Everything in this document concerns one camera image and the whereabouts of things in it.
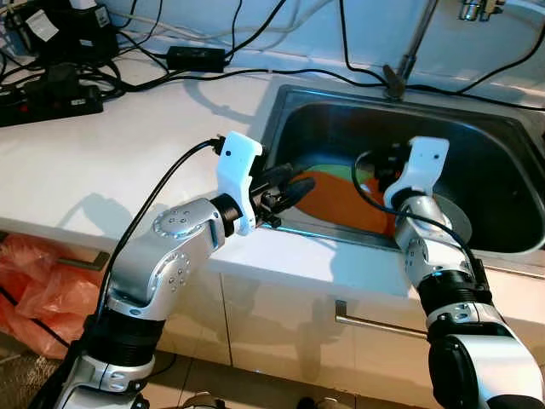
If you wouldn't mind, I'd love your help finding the orange plastic plate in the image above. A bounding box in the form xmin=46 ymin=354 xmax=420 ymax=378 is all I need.
xmin=285 ymin=169 xmax=401 ymax=237

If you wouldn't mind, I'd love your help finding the white kitchen cabinet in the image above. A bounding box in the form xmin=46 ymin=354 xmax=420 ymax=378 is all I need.
xmin=0 ymin=230 xmax=545 ymax=409

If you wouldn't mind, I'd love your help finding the green plate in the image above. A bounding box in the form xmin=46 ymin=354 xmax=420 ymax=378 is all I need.
xmin=294 ymin=162 xmax=380 ymax=184

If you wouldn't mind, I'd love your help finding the metal sink faucet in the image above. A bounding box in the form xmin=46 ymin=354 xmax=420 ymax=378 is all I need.
xmin=381 ymin=0 xmax=439 ymax=101

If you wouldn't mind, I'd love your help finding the grey round bowl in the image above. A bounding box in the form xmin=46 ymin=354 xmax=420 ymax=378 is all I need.
xmin=439 ymin=198 xmax=475 ymax=248

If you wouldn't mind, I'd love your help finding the stainless steel sink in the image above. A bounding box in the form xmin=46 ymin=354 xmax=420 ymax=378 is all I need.
xmin=255 ymin=83 xmax=545 ymax=254

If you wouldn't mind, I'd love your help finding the black power adapter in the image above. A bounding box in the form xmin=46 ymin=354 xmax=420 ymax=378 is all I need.
xmin=166 ymin=45 xmax=228 ymax=73

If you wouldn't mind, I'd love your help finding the grey right robot foot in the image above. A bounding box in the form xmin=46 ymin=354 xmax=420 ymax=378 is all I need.
xmin=298 ymin=396 xmax=341 ymax=409

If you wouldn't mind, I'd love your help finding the grey robot foot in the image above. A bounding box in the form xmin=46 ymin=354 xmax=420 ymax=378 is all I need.
xmin=179 ymin=392 xmax=227 ymax=409
xmin=298 ymin=396 xmax=341 ymax=409

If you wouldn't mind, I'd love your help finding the grey left robot foot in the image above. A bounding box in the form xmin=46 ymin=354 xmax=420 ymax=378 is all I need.
xmin=179 ymin=392 xmax=227 ymax=409

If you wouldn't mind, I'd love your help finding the black power strip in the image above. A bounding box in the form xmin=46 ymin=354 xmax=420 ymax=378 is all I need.
xmin=0 ymin=72 xmax=105 ymax=127

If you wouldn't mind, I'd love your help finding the orange plastic bag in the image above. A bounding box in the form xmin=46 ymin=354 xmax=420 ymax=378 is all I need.
xmin=0 ymin=234 xmax=103 ymax=342

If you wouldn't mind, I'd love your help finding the black electronics box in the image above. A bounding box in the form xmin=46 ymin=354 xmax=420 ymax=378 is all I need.
xmin=4 ymin=0 xmax=120 ymax=65

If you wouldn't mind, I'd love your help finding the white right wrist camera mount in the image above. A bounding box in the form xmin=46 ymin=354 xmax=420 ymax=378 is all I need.
xmin=385 ymin=136 xmax=450 ymax=210

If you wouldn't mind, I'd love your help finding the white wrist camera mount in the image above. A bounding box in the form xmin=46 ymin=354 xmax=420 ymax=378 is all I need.
xmin=215 ymin=132 xmax=265 ymax=237
xmin=385 ymin=136 xmax=450 ymax=210

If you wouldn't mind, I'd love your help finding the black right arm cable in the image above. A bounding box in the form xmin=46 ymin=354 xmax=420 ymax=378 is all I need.
xmin=352 ymin=151 xmax=484 ymax=284

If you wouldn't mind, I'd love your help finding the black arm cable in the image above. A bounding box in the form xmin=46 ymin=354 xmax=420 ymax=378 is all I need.
xmin=98 ymin=139 xmax=222 ymax=316
xmin=352 ymin=151 xmax=484 ymax=284

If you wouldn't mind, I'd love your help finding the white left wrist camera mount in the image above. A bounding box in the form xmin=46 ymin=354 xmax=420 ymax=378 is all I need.
xmin=215 ymin=132 xmax=265 ymax=237

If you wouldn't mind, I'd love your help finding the long black counter cable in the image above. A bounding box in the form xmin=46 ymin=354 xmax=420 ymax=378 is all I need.
xmin=111 ymin=68 xmax=545 ymax=113

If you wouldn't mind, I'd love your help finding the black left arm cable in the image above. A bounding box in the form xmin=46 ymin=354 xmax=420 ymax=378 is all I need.
xmin=98 ymin=139 xmax=222 ymax=316

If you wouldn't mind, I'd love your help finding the chrome wall pipe fitting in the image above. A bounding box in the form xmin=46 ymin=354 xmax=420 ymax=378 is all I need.
xmin=460 ymin=0 xmax=495 ymax=22

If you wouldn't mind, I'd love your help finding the metal handle holding bag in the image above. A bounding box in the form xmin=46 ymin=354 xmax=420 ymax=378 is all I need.
xmin=64 ymin=253 xmax=110 ymax=270

